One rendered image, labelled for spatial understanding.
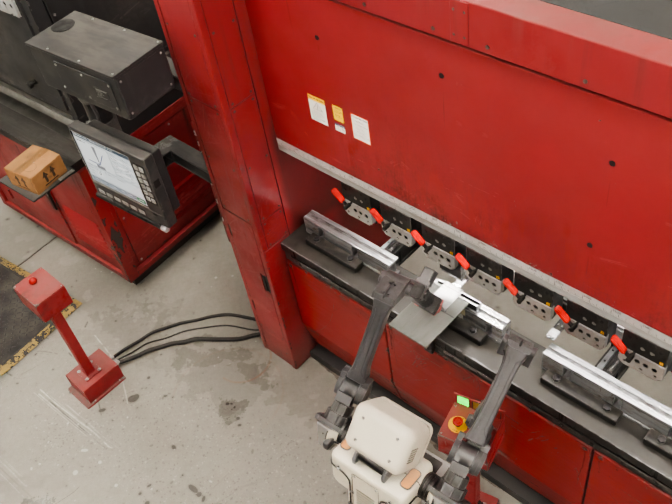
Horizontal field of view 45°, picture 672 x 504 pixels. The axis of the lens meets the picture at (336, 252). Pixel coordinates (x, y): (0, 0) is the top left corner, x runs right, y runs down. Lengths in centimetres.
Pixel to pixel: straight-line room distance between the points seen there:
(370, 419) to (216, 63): 138
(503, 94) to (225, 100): 115
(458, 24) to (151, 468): 270
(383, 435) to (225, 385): 200
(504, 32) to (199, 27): 114
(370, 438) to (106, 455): 211
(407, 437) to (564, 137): 94
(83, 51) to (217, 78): 48
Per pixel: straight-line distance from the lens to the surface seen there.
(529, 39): 216
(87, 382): 441
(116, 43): 308
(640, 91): 206
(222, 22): 295
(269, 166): 336
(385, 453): 239
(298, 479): 391
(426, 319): 307
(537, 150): 237
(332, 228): 350
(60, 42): 320
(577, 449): 312
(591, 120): 221
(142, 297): 483
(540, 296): 278
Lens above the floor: 340
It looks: 46 degrees down
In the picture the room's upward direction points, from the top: 11 degrees counter-clockwise
